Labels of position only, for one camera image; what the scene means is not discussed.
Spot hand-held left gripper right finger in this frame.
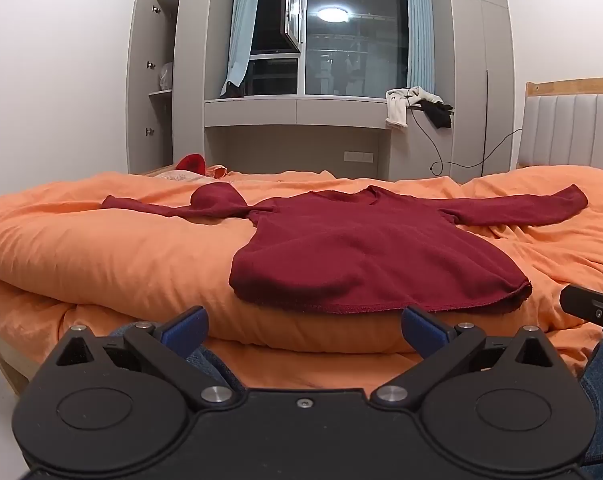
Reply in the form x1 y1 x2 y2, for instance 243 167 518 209
371 305 558 409

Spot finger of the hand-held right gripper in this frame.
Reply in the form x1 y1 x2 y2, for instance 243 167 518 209
560 284 603 356

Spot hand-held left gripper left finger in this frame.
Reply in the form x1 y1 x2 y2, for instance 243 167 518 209
56 305 235 409

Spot dark red sweater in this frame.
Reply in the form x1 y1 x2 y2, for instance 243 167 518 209
100 183 589 315

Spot blue jeans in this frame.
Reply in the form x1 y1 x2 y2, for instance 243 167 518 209
575 336 603 470

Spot orange duvet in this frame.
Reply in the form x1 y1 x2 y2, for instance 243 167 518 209
0 169 603 401

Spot pink patterned pillow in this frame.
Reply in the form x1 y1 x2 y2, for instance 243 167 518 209
153 168 217 182

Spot padded bed headboard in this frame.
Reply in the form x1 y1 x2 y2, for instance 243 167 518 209
515 77 603 177

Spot red plush item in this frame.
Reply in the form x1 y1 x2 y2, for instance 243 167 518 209
175 152 208 176

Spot black cloth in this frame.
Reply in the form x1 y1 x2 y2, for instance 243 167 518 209
418 99 455 130

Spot white cloth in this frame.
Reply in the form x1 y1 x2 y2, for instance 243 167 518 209
385 85 445 131

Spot grey window-sill drawer unit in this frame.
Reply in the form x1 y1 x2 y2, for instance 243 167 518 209
204 96 408 129

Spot grey wardrobe door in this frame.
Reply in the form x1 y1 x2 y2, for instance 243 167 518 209
126 0 178 174

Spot tall grey closed wardrobe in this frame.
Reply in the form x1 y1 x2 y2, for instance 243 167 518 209
445 0 515 182

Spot large window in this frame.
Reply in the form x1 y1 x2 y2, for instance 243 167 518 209
246 0 409 98

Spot grey wardrobe with shelves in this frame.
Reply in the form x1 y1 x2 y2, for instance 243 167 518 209
149 0 237 176

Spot light blue curtain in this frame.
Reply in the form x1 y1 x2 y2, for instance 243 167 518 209
404 0 435 97
222 0 265 89

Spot open window sash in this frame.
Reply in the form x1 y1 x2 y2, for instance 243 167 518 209
280 0 305 54

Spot black cable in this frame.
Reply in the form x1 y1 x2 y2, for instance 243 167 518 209
405 109 525 176

